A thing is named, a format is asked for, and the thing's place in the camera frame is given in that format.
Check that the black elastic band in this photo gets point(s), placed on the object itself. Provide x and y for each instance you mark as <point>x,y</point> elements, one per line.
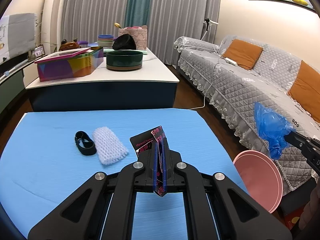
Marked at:
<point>84,143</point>

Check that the small photo frame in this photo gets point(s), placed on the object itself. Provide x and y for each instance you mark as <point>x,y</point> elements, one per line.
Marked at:
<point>38,51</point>

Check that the white standing air conditioner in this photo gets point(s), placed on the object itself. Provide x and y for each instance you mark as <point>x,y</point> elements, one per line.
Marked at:
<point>49,25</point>

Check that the blue plastic bag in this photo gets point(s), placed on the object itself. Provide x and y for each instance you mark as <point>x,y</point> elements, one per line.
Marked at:
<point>272,127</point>

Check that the orange cushion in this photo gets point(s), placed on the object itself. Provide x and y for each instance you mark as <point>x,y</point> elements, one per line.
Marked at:
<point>305,90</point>
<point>243,53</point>

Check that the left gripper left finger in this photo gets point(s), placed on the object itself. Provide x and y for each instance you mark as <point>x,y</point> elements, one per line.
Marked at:
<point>101,208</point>

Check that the pink black patterned wrapper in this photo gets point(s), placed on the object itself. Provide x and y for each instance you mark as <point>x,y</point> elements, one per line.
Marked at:
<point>153,142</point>

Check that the near orange cushion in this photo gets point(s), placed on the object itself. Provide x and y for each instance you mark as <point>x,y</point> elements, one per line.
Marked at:
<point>305,90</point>

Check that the grey quilted sofa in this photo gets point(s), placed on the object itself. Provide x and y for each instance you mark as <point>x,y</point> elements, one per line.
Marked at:
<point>232,90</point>

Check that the far orange cushion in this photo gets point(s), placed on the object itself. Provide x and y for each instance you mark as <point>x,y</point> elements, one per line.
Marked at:
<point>243,53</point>

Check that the white top coffee table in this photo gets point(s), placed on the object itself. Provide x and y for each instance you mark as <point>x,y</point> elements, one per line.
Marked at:
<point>150,87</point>

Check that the grey curtain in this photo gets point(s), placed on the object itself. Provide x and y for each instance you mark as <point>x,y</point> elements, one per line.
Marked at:
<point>168,20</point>

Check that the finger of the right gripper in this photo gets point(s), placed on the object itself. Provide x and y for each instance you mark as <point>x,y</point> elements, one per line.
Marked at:
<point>296,139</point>

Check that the pink quilted basket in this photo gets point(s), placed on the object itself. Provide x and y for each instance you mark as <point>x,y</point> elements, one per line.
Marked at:
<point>139,34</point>

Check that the grey covered television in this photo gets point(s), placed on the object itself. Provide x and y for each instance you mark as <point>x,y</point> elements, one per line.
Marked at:
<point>17,35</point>

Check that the tv cabinet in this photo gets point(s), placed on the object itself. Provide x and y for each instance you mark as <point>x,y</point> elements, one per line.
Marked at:
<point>16,79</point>

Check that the red box under sofa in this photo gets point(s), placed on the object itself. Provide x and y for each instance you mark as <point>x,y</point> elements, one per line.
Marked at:
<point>292,218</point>

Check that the white floor lamp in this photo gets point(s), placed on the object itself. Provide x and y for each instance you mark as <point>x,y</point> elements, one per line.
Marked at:
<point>208,23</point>

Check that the person's right hand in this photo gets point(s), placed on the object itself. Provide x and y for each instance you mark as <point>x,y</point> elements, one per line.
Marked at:
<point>310,208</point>

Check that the teal curtain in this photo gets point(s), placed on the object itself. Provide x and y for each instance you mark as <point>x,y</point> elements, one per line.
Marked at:
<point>137,13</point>

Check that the stacked coloured bowls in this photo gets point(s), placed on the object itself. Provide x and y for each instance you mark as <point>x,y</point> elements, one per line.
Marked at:
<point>105,41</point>

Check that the white power strip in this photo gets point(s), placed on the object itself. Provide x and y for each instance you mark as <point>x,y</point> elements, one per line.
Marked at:
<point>232,62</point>

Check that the pink plastic basin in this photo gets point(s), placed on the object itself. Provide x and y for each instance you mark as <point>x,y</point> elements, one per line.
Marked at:
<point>261,178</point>

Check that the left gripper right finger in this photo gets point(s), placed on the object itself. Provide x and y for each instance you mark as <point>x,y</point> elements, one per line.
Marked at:
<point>215,207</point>

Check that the blue foam table mat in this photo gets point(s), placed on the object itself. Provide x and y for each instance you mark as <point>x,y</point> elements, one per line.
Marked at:
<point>41,165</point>

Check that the dark green round tin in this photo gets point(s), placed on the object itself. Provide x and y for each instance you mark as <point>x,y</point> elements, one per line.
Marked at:
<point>124,60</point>

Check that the colourful storage box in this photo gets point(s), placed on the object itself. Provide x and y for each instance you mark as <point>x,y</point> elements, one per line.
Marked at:
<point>69,64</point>

